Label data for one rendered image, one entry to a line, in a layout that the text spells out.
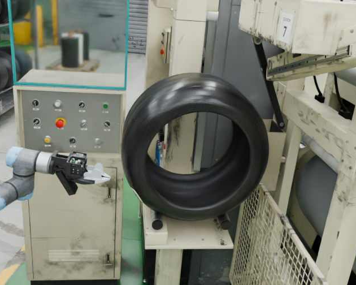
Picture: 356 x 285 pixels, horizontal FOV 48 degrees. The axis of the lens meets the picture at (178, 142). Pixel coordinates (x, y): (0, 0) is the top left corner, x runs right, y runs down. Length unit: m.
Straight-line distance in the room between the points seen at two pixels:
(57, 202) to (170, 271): 0.72
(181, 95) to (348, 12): 0.59
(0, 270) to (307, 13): 2.41
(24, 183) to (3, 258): 1.54
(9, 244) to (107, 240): 0.93
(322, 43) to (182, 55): 0.71
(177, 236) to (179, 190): 0.22
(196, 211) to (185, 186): 0.28
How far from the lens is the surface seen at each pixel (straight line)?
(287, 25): 1.24
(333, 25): 1.24
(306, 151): 2.30
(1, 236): 3.24
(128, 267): 2.84
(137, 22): 10.73
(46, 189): 2.30
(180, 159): 1.90
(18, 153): 1.50
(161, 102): 1.43
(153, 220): 1.62
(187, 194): 1.84
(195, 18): 1.75
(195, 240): 1.73
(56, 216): 2.38
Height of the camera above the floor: 1.80
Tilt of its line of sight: 22 degrees down
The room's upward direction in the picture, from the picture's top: 5 degrees clockwise
